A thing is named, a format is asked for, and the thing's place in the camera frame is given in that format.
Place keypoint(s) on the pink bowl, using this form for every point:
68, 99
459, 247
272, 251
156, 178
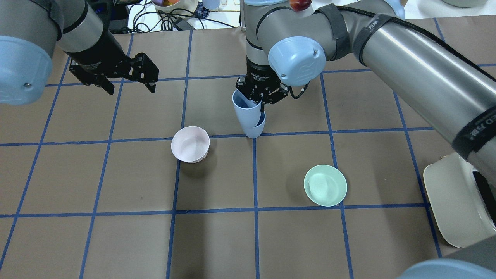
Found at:
190, 144

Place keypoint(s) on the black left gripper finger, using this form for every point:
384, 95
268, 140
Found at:
105, 84
151, 86

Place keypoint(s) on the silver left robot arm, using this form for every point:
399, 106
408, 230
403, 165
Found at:
31, 29

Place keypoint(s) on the bowl of coloured blocks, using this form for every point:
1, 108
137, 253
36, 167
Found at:
182, 7

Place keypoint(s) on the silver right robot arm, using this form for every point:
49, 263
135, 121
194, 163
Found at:
451, 93

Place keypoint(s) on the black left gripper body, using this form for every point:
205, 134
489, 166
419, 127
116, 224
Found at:
101, 53

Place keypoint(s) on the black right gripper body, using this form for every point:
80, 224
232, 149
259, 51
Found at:
259, 74

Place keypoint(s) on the red apple on scale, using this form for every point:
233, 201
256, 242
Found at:
300, 5

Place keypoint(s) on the light blue plastic cup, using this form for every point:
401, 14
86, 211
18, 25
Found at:
255, 131

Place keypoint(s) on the white toaster with bread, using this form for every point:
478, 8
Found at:
459, 201

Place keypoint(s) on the green bowl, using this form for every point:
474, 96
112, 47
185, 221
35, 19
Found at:
325, 185

